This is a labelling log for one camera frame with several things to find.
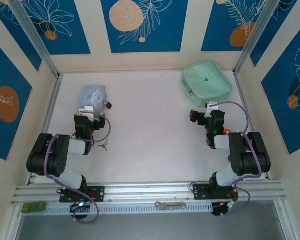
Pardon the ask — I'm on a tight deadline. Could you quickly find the light blue patterned pouch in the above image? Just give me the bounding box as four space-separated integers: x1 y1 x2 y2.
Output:
78 84 108 118

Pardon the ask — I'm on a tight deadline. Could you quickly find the silver key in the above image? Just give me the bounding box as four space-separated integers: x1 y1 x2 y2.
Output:
97 139 110 152

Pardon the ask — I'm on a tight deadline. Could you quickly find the mint green zip pouch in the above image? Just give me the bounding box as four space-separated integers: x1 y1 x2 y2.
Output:
181 60 234 109

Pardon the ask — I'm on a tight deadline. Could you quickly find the black base controller box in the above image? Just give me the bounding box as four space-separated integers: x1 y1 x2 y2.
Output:
69 202 91 216
211 201 236 218

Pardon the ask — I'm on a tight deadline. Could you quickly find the green circuit board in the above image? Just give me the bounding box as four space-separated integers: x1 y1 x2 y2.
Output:
22 201 47 214

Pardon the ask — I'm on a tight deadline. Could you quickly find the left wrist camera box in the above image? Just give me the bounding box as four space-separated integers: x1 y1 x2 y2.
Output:
79 105 95 116

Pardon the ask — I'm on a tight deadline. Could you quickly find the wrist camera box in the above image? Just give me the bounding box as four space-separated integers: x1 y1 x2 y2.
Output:
79 105 95 116
204 101 220 118

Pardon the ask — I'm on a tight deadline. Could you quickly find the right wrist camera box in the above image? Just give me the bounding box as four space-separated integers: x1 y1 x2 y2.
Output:
204 101 220 118

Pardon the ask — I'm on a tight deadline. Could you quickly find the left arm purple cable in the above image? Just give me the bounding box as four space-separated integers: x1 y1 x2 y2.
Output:
44 116 113 224

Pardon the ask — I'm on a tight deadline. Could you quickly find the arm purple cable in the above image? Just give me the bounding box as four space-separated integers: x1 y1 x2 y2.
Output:
44 116 113 224
213 101 263 218

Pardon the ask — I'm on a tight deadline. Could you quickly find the aluminium side rail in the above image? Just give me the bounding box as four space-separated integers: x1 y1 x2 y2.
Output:
26 73 63 186
233 71 272 181

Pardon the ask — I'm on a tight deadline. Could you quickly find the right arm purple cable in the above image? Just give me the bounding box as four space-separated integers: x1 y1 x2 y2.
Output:
213 101 263 218

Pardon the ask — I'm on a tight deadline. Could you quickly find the aluminium cross rail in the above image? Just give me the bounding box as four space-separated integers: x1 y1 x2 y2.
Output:
11 180 287 206

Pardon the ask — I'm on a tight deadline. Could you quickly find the silver metal latch bracket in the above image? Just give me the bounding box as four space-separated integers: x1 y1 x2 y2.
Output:
154 201 187 211

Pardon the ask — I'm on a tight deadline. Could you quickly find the aluminium frame post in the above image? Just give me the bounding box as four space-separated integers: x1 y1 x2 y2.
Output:
233 0 278 76
8 0 61 80

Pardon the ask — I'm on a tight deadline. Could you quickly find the white slotted cable duct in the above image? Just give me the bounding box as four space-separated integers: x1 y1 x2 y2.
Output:
43 202 213 216

